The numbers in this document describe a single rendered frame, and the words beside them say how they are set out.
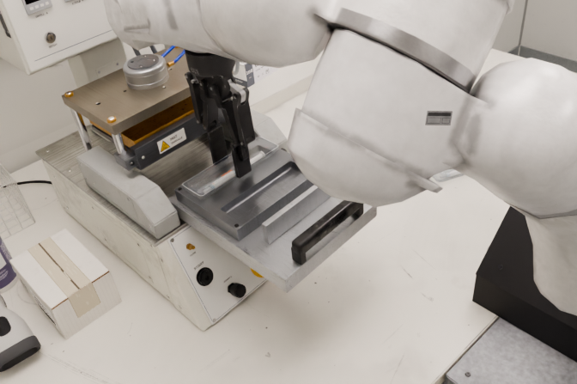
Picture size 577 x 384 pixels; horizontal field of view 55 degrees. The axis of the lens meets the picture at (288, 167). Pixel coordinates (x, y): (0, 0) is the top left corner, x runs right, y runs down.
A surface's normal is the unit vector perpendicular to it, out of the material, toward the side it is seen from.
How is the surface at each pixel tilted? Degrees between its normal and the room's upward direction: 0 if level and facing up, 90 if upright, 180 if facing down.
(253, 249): 0
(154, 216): 41
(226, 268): 65
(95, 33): 90
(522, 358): 0
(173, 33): 102
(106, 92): 0
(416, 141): 74
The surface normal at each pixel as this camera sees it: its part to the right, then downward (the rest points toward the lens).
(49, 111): 0.66, 0.40
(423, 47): 0.05, 0.19
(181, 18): -0.60, 0.40
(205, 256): 0.61, 0.00
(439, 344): -0.09, -0.80
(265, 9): -0.25, 0.41
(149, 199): 0.39, -0.37
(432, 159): 0.36, 0.42
